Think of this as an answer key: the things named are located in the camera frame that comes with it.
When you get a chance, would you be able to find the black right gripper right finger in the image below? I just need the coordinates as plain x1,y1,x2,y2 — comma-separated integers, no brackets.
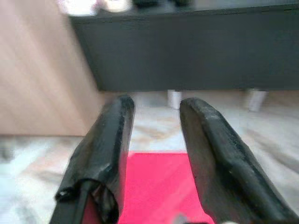
179,97,299,224

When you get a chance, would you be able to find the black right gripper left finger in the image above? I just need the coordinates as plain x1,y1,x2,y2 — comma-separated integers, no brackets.
50,94,136,224

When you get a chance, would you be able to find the red plastic stool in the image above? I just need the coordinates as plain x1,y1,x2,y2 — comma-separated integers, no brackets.
83,150,218,224

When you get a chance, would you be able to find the white console leg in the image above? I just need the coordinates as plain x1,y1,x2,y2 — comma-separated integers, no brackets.
167,89,183,110
247,88,268,112

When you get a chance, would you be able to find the light wooden cabinet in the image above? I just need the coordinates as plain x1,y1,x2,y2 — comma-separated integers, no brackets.
0,0,110,137

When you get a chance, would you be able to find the black TV console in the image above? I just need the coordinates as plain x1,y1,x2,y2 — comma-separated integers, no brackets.
69,4,299,92

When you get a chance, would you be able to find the pink white tissue box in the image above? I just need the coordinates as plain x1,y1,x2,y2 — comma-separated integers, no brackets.
57,0,99,16

